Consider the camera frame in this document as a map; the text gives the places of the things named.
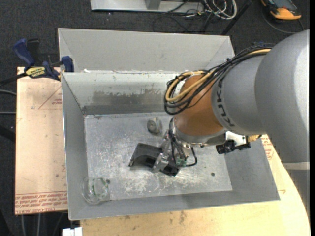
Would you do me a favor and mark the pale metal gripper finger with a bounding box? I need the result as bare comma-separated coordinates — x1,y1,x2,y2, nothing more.
159,156,173,173
151,153,165,174

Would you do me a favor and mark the black angular plastic object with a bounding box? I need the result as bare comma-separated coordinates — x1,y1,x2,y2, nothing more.
128,143,180,177

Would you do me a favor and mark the grey round metal piece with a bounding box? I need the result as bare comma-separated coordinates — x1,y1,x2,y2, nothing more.
147,117,163,134

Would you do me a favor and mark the grey metal bin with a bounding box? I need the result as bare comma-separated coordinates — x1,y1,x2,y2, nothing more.
58,28,281,221

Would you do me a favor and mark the clear glass bowl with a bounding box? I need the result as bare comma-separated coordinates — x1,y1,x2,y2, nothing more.
81,177,111,205

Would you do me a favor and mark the brown cardboard board red print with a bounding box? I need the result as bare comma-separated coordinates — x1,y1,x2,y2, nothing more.
15,66,68,215

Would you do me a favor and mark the black cylinder on white bracket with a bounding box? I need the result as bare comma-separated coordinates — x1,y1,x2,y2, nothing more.
216,130,252,155

